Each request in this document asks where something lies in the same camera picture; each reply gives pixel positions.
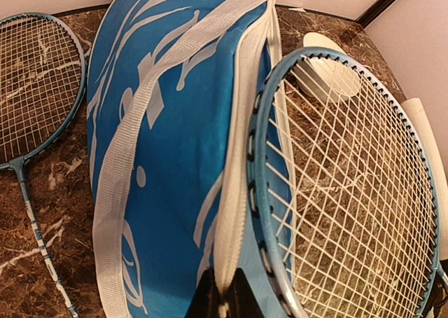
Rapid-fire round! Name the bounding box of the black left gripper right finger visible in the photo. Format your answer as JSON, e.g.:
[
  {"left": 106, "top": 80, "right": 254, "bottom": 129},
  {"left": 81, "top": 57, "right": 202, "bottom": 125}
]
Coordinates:
[{"left": 225, "top": 268, "right": 264, "bottom": 318}]

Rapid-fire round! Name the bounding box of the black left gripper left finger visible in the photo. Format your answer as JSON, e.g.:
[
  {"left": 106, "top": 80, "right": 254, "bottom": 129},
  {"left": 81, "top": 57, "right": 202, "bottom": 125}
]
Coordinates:
[{"left": 187, "top": 268, "right": 223, "bottom": 318}]

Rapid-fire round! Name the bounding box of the blue badminton racket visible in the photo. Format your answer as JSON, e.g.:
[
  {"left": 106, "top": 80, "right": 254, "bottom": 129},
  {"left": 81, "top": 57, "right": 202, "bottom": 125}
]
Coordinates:
[
  {"left": 1, "top": 13, "right": 87, "bottom": 317},
  {"left": 246, "top": 47, "right": 447, "bottom": 317}
]

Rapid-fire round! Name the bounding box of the blue racket bag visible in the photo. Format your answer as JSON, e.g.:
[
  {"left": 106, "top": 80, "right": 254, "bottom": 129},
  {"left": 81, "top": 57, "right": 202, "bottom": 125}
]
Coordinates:
[{"left": 87, "top": 0, "right": 283, "bottom": 317}]

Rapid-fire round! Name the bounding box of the white shuttlecock tube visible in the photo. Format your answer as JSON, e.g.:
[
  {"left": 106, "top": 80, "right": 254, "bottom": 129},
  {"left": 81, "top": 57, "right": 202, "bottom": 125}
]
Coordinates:
[{"left": 400, "top": 97, "right": 445, "bottom": 189}]

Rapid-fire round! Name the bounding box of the white ceramic bowl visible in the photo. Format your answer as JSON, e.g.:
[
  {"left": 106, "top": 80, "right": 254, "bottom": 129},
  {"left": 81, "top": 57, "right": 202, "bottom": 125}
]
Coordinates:
[{"left": 293, "top": 32, "right": 361, "bottom": 102}]

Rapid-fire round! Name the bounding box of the black vertical frame post right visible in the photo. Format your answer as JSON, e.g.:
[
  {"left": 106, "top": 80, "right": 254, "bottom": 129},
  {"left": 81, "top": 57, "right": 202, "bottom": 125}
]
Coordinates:
[{"left": 356, "top": 0, "right": 397, "bottom": 28}]

